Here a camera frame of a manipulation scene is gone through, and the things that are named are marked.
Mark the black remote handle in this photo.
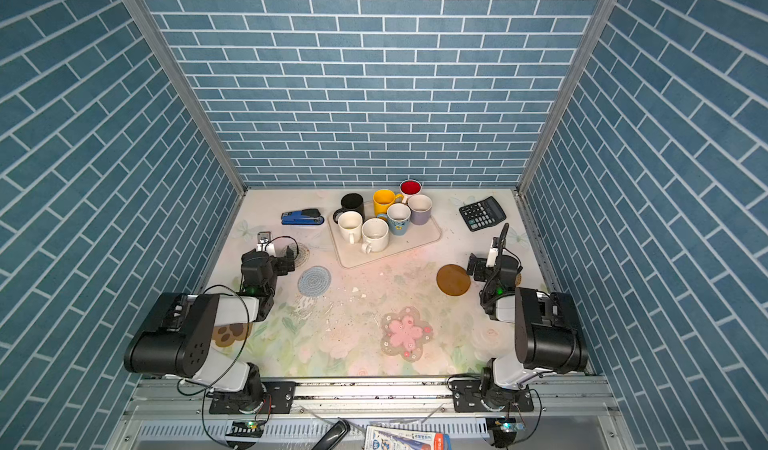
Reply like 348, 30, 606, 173
312, 420, 351, 450

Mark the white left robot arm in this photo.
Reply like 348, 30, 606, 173
124, 248, 298, 415

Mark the pink flower coaster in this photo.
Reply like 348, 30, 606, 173
380, 307, 435, 363

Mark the black calculator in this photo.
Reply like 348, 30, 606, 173
459, 196, 506, 232

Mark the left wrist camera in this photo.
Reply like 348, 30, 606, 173
255, 231, 276, 256

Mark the yellow mug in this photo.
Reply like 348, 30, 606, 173
373, 189, 403, 217

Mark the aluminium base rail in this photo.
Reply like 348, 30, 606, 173
107, 374, 634, 449

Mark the light blue patterned mug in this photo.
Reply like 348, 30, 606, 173
377, 203, 411, 236

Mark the blue black stapler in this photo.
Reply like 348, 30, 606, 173
281, 208, 325, 226

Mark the white mug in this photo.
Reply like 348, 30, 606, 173
361, 218, 389, 254
337, 211, 364, 244

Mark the paw print coaster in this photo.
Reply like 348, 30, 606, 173
212, 323, 252, 348

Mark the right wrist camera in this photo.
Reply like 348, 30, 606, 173
486, 237, 500, 268

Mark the black mug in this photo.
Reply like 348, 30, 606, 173
333, 193, 365, 223

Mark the grey blue woven coaster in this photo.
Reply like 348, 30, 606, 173
297, 266, 331, 298

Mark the brown round coaster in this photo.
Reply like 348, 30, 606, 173
436, 264, 471, 297

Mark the white zigzag woven coaster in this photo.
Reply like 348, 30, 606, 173
295, 243, 310, 269

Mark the beige serving tray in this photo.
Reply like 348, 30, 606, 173
328, 202, 442, 269

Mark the white mug left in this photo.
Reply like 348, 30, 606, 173
337, 211, 364, 244

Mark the white mug right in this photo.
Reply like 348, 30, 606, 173
361, 218, 389, 254

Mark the red interior mug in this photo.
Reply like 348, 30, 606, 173
399, 180, 422, 204

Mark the printed paper package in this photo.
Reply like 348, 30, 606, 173
363, 426, 452, 450

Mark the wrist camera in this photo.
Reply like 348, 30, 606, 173
255, 231, 276, 256
486, 237, 500, 268

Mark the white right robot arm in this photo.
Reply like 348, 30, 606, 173
447, 251, 588, 413

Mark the lavender mug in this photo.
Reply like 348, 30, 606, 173
407, 194, 433, 226

